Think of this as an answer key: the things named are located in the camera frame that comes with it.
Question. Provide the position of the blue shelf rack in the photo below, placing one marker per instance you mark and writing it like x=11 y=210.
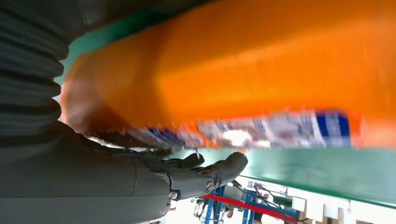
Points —
x=213 y=210

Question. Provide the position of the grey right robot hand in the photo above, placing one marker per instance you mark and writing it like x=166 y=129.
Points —
x=77 y=185

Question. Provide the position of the red pole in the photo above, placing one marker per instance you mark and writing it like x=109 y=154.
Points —
x=247 y=207

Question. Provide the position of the white desk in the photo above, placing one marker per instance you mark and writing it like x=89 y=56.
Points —
x=371 y=213

